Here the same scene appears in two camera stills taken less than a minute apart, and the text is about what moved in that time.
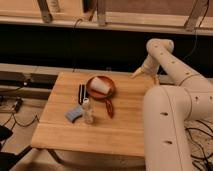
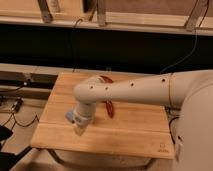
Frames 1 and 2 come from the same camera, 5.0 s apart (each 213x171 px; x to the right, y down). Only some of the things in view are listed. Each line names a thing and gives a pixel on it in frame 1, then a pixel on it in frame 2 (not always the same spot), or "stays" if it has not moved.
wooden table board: [123, 133] stays
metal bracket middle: [101, 7] stays
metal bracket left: [45, 11] stays
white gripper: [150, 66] → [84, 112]
